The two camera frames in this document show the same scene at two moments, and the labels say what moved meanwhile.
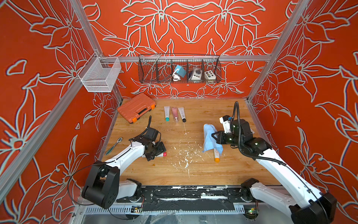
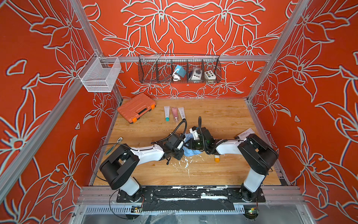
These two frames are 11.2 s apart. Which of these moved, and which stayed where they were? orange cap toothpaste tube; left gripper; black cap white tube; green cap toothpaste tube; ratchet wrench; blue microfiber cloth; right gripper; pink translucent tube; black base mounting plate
Moved: blue microfiber cloth; right gripper; left gripper
Stayed: pink translucent tube; orange cap toothpaste tube; black base mounting plate; black cap white tube; ratchet wrench; green cap toothpaste tube
